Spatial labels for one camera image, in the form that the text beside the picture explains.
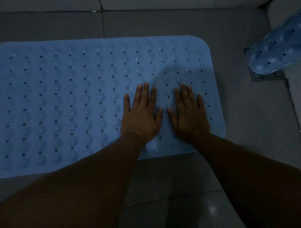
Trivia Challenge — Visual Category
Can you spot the blue bath mat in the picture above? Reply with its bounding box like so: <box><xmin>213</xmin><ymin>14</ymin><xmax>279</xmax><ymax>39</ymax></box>
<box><xmin>0</xmin><ymin>35</ymin><xmax>226</xmax><ymax>179</ymax></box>
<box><xmin>246</xmin><ymin>9</ymin><xmax>301</xmax><ymax>75</ymax></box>

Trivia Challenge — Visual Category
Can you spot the metal floor drain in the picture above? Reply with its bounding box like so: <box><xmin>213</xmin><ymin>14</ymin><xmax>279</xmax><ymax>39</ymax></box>
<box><xmin>243</xmin><ymin>48</ymin><xmax>286</xmax><ymax>83</ymax></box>

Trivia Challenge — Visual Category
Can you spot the person's left hand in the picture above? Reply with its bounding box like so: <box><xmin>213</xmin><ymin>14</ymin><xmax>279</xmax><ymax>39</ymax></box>
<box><xmin>120</xmin><ymin>81</ymin><xmax>163</xmax><ymax>143</ymax></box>

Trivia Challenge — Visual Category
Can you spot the person's right hand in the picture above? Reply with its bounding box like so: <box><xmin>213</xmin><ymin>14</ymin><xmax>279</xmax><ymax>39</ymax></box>
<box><xmin>167</xmin><ymin>84</ymin><xmax>210</xmax><ymax>141</ymax></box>

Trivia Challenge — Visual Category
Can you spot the person's right forearm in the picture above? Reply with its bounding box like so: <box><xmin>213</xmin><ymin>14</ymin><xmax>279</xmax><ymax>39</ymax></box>
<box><xmin>188</xmin><ymin>132</ymin><xmax>301</xmax><ymax>228</ymax></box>

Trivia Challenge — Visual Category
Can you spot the person's left forearm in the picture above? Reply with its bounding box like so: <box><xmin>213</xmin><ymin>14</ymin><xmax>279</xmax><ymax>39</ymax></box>
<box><xmin>0</xmin><ymin>134</ymin><xmax>146</xmax><ymax>228</ymax></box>

